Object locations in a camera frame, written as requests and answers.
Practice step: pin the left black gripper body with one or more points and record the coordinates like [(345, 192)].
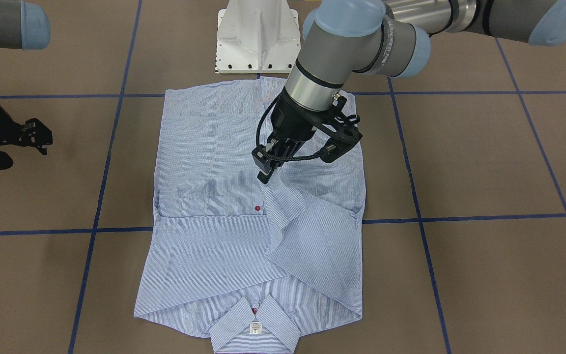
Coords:
[(294, 121)]

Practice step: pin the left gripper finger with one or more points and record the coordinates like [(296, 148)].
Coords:
[(266, 163)]

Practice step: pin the blue striped button shirt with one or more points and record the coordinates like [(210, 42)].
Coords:
[(251, 266)]

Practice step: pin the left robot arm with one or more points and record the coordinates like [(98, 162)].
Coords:
[(377, 37)]

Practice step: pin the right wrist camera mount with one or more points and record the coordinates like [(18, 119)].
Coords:
[(35, 134)]

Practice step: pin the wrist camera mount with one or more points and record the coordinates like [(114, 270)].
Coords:
[(35, 134), (342, 130)]

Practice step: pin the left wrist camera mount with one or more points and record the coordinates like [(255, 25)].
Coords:
[(342, 130)]

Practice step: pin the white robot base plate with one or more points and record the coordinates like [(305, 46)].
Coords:
[(257, 36)]

